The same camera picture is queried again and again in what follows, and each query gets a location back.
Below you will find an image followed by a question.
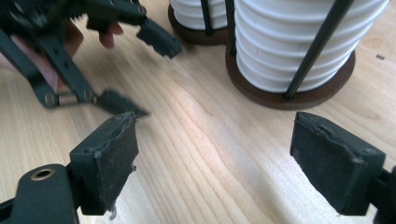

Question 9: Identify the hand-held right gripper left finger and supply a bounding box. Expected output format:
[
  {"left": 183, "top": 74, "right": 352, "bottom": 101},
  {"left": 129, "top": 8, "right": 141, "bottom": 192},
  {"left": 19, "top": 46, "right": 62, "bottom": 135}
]
[{"left": 68, "top": 111, "right": 139, "bottom": 217}]

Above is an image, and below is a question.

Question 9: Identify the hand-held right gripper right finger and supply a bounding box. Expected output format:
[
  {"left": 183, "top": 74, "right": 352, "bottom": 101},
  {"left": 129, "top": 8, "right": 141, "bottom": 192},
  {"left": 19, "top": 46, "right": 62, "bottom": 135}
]
[{"left": 289, "top": 111, "right": 387, "bottom": 217}]

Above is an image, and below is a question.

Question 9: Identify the stack of white paper cups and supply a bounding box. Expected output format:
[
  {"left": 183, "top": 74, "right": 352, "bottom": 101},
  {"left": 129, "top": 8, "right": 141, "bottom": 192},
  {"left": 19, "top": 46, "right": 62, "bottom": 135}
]
[
  {"left": 169, "top": 0, "right": 230, "bottom": 31},
  {"left": 233, "top": 0, "right": 390, "bottom": 93}
]

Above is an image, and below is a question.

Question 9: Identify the wooden base cup holder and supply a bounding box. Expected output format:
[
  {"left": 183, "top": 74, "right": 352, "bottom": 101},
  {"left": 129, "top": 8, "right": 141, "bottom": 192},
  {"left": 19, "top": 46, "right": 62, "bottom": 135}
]
[
  {"left": 167, "top": 0, "right": 232, "bottom": 47},
  {"left": 224, "top": 0, "right": 357, "bottom": 111}
]

